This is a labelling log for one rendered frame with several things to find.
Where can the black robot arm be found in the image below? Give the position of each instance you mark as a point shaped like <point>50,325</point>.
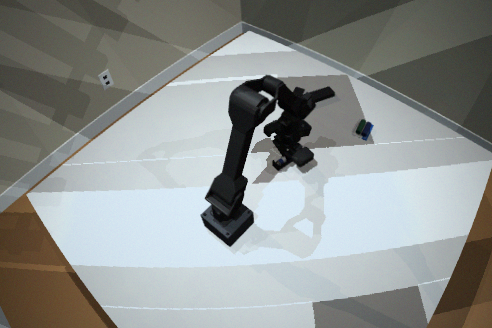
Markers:
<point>247,109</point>

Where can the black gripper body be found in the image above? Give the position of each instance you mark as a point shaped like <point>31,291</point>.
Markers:
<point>300,156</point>

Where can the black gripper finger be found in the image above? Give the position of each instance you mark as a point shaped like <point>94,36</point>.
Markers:
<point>288,155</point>
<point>280,147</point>

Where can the black rectangular bar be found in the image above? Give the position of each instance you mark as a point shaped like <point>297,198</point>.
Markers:
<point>322,94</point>

